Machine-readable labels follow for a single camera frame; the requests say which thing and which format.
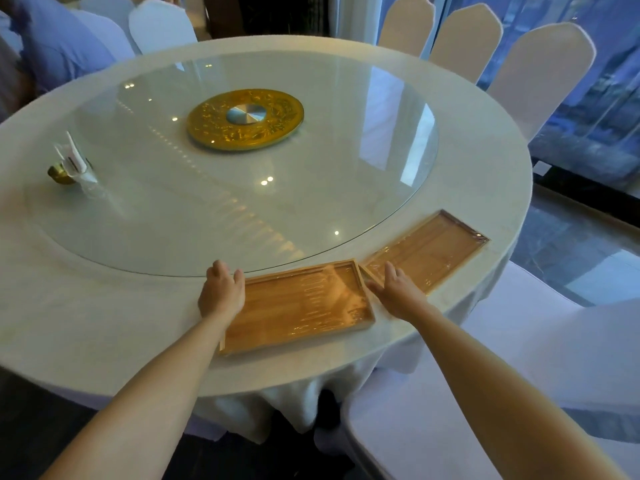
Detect person's left forearm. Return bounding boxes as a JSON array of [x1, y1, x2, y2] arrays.
[[42, 314, 228, 480]]

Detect plastic-wrapped wooden tray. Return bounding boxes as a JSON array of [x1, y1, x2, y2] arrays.
[[218, 259, 376, 357], [360, 210, 491, 295]]

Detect white covered chair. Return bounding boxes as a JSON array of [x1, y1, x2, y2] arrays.
[[128, 0, 199, 56], [70, 0, 137, 61], [314, 299, 640, 480], [429, 3, 504, 85], [377, 0, 436, 58], [487, 22, 597, 141], [459, 261, 587, 345]]

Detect white tablecloth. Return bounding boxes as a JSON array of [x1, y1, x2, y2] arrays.
[[0, 35, 534, 445]]

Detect round glass turntable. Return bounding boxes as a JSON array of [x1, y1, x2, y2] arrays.
[[22, 50, 440, 278]]

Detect gold round turntable base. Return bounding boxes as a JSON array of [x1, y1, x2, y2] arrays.
[[186, 88, 305, 153]]

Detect person's left hand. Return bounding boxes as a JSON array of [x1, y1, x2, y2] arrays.
[[198, 260, 246, 324]]

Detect gold napkin holder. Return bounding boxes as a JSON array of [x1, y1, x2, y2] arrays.
[[47, 164, 79, 186]]

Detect person's right hand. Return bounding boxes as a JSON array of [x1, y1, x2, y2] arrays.
[[366, 261, 432, 323]]

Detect person's right forearm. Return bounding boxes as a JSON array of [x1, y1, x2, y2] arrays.
[[416, 302, 629, 480]]

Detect glass window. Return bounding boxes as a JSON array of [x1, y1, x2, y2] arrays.
[[434, 0, 640, 194]]

